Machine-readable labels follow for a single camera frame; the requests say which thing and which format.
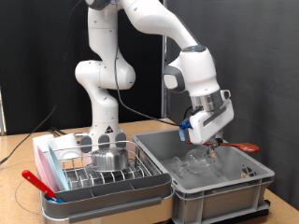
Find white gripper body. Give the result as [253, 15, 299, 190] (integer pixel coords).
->
[188, 98, 235, 146]

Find clear wine glass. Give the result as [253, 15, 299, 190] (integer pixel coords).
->
[171, 147, 223, 178]

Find steel bowl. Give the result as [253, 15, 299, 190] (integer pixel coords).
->
[91, 147, 130, 173]

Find light blue plate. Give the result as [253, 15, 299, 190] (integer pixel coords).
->
[46, 144, 71, 191]

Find vertical metal pole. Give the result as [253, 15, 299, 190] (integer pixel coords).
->
[160, 0, 169, 119]

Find grey plastic crate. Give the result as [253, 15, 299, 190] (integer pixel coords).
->
[131, 125, 276, 224]

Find grey backdrop curtain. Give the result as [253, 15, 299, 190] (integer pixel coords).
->
[166, 0, 299, 211]

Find white box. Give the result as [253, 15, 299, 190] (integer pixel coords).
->
[32, 133, 82, 162]

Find pink plate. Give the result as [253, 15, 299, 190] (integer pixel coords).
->
[36, 146, 60, 194]

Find black backdrop curtain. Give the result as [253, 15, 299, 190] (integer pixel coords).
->
[0, 0, 166, 136]

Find black camera cable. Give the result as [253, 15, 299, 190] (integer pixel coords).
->
[111, 0, 204, 129]

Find chrome wire dish rack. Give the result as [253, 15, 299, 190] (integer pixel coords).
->
[41, 139, 163, 192]

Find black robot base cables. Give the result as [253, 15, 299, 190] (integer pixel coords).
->
[48, 126, 68, 137]

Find blue handled utensil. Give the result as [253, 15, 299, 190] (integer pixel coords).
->
[48, 195, 64, 204]

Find red handled utensil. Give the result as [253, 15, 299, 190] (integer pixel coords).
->
[21, 169, 57, 199]

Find black hanging arm cable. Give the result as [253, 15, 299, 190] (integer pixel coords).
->
[0, 0, 84, 164]

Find thin wire loop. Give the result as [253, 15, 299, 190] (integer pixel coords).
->
[13, 178, 43, 217]

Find grey metal frame bar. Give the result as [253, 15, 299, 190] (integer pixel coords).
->
[0, 87, 7, 136]

